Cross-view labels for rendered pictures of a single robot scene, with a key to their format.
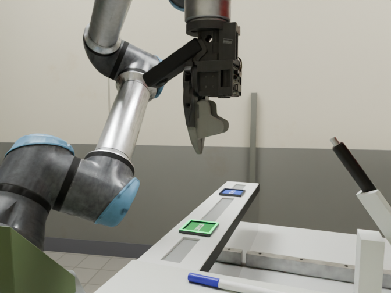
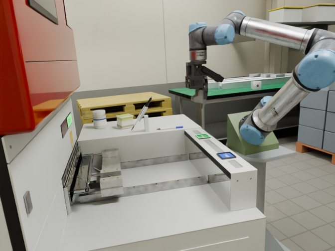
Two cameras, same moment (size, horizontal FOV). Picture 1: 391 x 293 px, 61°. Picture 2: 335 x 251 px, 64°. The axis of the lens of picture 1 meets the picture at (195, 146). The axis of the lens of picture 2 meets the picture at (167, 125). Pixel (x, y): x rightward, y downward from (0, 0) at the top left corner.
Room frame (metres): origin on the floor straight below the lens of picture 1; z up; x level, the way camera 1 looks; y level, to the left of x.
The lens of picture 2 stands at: (1.50, -0.75, 1.34)
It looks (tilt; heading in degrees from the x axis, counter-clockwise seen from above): 15 degrees down; 149
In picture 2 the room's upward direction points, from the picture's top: 3 degrees counter-clockwise
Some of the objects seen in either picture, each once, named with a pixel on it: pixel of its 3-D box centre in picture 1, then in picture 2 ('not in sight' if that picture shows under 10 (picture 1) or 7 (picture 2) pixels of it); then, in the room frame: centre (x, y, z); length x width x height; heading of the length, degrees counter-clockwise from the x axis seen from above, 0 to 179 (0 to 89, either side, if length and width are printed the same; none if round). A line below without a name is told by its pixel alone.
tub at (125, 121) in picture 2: not in sight; (125, 121); (0.15, -0.22, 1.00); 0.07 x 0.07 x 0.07; 0
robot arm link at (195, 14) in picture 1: (208, 13); (198, 56); (0.56, -0.02, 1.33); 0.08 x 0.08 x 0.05
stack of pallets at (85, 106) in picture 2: not in sight; (126, 128); (-1.81, 0.55, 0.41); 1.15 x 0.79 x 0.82; 80
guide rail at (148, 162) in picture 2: not in sight; (138, 163); (0.38, -0.26, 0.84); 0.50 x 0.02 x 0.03; 71
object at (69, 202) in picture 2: not in sight; (75, 173); (0.44, -0.57, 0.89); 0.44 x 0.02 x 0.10; 161
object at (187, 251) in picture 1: (217, 240); (213, 160); (0.68, -0.05, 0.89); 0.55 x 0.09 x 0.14; 161
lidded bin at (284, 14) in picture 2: not in sight; (285, 16); (-1.46, 3.33, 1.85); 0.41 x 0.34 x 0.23; 80
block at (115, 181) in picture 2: not in sight; (111, 182); (0.61, -0.48, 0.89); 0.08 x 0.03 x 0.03; 71
